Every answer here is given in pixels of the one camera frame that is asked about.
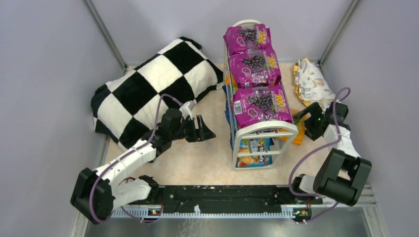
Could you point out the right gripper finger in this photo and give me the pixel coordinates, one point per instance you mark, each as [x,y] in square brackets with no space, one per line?
[301,127]
[313,109]

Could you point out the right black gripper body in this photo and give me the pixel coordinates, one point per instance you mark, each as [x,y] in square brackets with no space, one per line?
[304,117]

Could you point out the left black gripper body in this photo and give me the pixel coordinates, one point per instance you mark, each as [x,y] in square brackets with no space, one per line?
[195,129]

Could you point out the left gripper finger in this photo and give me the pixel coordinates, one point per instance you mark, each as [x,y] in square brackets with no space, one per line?
[201,123]
[197,134]

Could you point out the orange candy bag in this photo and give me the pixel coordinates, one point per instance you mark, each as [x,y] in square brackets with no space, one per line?
[227,78]
[297,141]

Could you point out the blue Slendy snack bag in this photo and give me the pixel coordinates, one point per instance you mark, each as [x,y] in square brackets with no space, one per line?
[228,116]
[247,148]

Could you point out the purple grape candy bag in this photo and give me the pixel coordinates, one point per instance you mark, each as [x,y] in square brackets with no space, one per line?
[241,39]
[255,68]
[258,104]

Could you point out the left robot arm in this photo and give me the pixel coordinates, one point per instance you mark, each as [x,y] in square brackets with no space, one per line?
[99,192]

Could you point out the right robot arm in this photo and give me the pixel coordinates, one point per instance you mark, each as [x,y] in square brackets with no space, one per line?
[344,173]

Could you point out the white patterned snack bag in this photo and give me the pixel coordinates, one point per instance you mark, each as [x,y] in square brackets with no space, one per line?
[315,87]

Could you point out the yellow snack bag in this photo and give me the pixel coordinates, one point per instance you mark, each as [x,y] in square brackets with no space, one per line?
[299,90]

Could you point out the black white checkered pillow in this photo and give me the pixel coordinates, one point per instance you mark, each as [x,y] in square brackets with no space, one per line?
[127,108]

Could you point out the white metal wire shelf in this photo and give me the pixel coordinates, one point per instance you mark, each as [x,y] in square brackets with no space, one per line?
[265,129]

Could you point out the right aluminium corner post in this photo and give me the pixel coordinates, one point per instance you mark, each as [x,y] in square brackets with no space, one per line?
[339,30]

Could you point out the aluminium corner post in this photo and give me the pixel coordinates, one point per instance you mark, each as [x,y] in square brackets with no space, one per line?
[339,30]
[105,33]

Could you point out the left aluminium corner post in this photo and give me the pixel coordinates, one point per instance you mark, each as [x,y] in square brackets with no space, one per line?
[105,33]

